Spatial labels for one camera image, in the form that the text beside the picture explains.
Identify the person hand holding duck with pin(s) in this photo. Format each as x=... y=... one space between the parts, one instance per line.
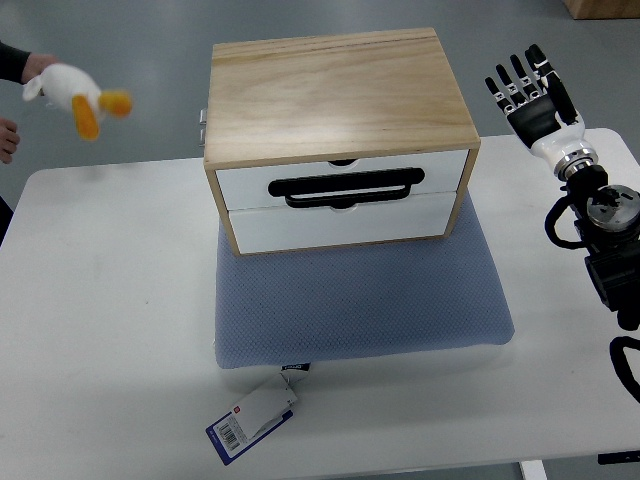
x=36 y=63

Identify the white blue product tag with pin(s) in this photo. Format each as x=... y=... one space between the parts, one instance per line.
x=252 y=418

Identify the person second hand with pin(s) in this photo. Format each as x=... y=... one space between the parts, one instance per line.
x=9 y=140

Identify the dark sleeved person forearm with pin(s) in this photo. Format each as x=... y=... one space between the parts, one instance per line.
x=12 y=63

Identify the white orange plush duck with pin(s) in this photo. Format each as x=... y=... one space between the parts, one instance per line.
x=73 y=90

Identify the white drawer black handle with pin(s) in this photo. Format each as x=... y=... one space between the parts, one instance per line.
x=247 y=188

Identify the black table control panel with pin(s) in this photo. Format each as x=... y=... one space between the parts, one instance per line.
x=619 y=458

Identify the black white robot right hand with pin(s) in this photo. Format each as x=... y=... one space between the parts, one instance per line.
x=539 y=110

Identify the wooden drawer cabinet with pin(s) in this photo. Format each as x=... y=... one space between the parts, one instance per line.
x=337 y=99

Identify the blue grey mesh cushion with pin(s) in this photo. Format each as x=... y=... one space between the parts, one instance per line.
x=363 y=301

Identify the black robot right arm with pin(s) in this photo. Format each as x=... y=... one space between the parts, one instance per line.
x=607 y=223

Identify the cardboard box corner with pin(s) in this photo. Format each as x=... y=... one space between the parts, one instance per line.
x=603 y=9

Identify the metal hinge latch on cabinet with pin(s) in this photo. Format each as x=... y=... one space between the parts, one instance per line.
x=202 y=126

